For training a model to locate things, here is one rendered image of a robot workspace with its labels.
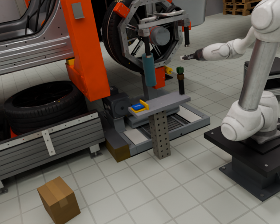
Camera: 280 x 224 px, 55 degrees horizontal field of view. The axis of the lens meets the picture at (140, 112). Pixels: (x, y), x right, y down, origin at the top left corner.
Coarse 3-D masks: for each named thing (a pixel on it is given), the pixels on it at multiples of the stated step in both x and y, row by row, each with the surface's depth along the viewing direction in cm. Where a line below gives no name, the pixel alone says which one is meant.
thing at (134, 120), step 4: (172, 108) 251; (176, 108) 253; (168, 112) 250; (172, 112) 252; (124, 116) 249; (128, 116) 241; (132, 116) 242; (124, 120) 253; (128, 120) 242; (132, 120) 236; (136, 120) 237; (140, 120) 239; (144, 120) 241; (148, 120) 243; (128, 124) 246; (132, 124) 237; (136, 124) 239; (140, 124) 241
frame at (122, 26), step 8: (136, 0) 198; (144, 0) 201; (152, 0) 204; (160, 0) 206; (136, 8) 200; (128, 16) 199; (120, 24) 201; (176, 24) 221; (120, 32) 202; (176, 32) 227; (120, 40) 207; (176, 40) 228; (128, 48) 208; (176, 48) 227; (128, 56) 210; (168, 56) 227; (136, 64) 216; (160, 64) 226
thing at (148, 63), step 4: (144, 56) 204; (152, 56) 206; (144, 60) 206; (148, 60) 205; (152, 60) 207; (144, 64) 208; (148, 64) 207; (152, 64) 208; (144, 68) 210; (148, 68) 208; (152, 68) 209; (144, 72) 212; (148, 72) 210; (152, 72) 210; (148, 76) 211; (152, 76) 212; (148, 80) 213; (152, 80) 213; (148, 84) 215; (152, 84) 214
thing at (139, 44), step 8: (160, 8) 224; (136, 16) 213; (168, 16) 226; (128, 24) 212; (160, 24) 245; (168, 24) 229; (136, 32) 222; (128, 40) 217; (136, 48) 223; (160, 48) 243; (168, 48) 234; (160, 56) 234
